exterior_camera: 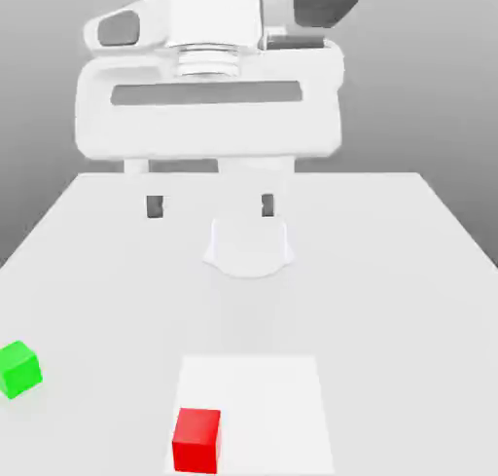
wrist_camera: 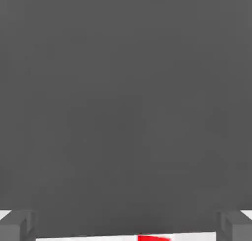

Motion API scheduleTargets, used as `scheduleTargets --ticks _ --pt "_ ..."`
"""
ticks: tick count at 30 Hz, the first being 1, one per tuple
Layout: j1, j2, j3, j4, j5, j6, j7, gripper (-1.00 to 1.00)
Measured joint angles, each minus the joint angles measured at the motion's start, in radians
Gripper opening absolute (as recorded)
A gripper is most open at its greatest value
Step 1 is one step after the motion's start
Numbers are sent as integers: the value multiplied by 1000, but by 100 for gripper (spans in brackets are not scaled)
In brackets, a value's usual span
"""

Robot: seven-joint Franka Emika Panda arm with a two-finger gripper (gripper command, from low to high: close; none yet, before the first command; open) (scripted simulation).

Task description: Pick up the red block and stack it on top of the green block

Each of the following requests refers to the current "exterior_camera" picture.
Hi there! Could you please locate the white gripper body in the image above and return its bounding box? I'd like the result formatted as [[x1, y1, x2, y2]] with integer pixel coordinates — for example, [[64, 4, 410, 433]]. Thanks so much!
[[73, 40, 346, 162]]

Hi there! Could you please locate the small red cube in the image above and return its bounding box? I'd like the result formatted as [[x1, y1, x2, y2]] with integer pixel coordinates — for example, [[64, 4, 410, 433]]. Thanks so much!
[[171, 406, 223, 476]]

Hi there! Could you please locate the small green cube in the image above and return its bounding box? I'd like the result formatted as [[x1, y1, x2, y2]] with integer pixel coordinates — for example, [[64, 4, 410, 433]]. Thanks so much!
[[0, 340, 45, 401]]

